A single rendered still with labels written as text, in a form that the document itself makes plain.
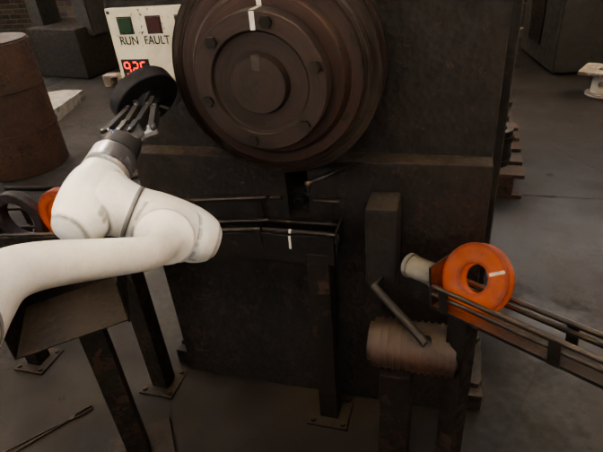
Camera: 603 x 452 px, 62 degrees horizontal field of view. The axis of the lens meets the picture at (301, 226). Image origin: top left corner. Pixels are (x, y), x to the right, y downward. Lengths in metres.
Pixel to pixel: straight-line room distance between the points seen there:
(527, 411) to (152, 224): 1.37
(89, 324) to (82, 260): 0.64
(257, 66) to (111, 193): 0.37
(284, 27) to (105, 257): 0.54
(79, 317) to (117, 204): 0.51
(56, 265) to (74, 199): 0.26
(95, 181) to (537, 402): 1.50
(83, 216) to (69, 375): 1.31
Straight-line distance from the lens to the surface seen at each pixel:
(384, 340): 1.25
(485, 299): 1.12
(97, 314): 1.35
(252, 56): 1.03
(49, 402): 2.09
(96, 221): 0.91
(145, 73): 1.17
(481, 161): 1.26
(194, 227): 0.90
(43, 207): 1.70
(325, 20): 1.04
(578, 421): 1.87
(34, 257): 0.66
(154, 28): 1.37
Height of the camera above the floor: 1.39
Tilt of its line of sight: 31 degrees down
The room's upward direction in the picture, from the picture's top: 5 degrees counter-clockwise
